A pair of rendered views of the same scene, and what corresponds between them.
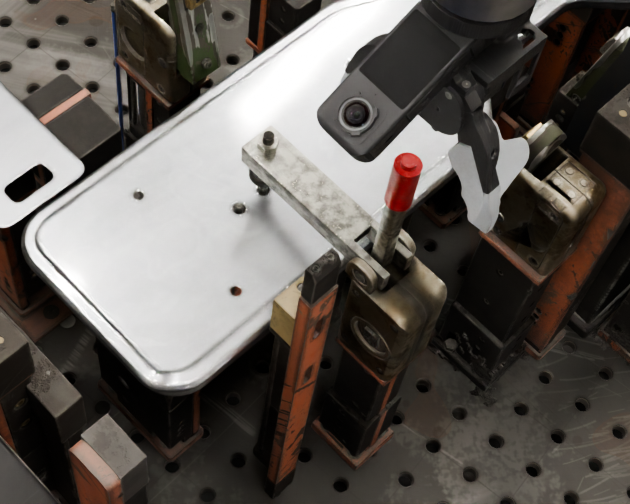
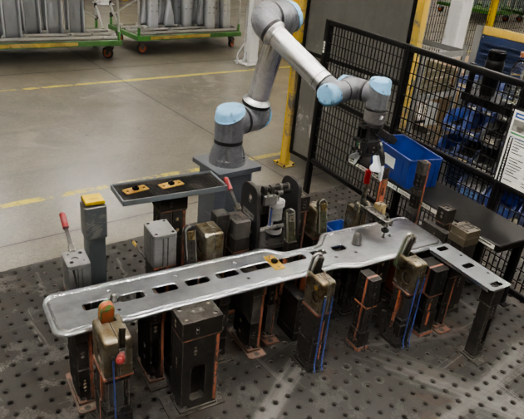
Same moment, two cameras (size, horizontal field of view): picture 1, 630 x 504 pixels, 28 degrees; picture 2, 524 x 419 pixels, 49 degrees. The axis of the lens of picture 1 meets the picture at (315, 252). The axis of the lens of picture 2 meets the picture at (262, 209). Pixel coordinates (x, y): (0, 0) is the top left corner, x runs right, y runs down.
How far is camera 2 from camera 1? 2.51 m
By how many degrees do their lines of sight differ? 91
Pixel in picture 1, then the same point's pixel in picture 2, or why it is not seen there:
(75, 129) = (432, 261)
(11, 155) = (447, 253)
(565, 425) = not seen: hidden behind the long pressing
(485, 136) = not seen: hidden behind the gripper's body
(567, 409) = not seen: hidden behind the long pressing
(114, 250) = (419, 235)
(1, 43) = (457, 393)
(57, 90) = (437, 268)
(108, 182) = (422, 244)
